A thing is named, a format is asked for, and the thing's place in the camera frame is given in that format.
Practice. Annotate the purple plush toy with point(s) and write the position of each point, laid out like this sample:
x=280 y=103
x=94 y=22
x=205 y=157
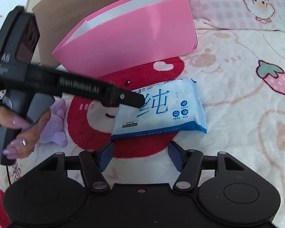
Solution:
x=54 y=128

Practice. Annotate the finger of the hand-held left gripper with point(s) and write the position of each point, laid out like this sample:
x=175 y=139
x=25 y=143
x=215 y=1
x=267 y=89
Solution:
x=125 y=97

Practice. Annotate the pink cardboard box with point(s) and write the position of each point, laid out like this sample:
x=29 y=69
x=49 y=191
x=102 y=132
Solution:
x=133 y=33

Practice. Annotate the brown cushion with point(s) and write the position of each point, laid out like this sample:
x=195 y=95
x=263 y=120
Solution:
x=61 y=2

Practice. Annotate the pink checkered pillow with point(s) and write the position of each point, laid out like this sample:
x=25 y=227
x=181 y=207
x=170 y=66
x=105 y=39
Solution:
x=216 y=4

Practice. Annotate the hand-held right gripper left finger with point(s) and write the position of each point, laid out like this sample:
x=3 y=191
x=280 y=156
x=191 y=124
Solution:
x=105 y=155

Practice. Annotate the printed bear blanket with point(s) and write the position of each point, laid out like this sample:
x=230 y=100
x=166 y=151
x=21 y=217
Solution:
x=239 y=99

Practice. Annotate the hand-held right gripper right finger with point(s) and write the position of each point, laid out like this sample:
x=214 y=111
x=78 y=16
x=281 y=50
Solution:
x=177 y=156

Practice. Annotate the person's left hand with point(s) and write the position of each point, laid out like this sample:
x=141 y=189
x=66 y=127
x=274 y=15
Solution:
x=26 y=140

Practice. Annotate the blue wet wipes pack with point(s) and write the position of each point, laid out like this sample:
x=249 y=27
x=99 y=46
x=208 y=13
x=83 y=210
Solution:
x=171 y=114

